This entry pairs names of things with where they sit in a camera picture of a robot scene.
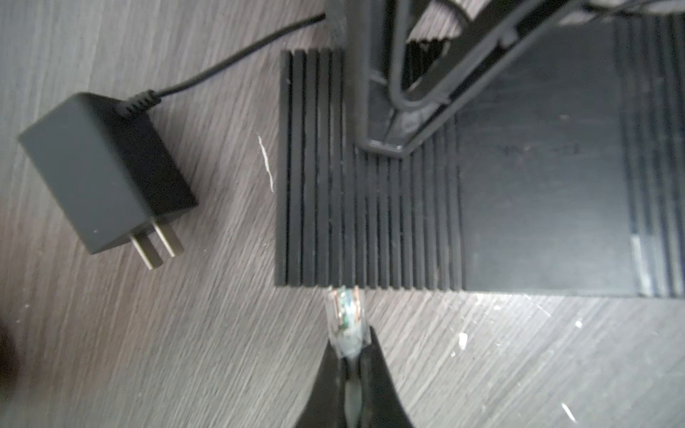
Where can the black network switch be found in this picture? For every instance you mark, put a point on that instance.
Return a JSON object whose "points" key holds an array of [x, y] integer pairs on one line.
{"points": [[564, 177]]}

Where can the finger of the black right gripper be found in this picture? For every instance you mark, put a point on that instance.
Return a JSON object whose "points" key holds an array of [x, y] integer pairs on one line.
{"points": [[364, 30], [498, 35]]}

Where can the black power adapter with cable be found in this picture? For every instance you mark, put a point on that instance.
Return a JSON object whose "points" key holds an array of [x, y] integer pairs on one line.
{"points": [[106, 165]]}

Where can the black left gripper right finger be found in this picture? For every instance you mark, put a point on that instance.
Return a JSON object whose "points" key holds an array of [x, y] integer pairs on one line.
{"points": [[381, 405]]}

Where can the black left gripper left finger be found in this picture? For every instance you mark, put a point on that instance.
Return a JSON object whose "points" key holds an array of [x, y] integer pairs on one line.
{"points": [[325, 406]]}

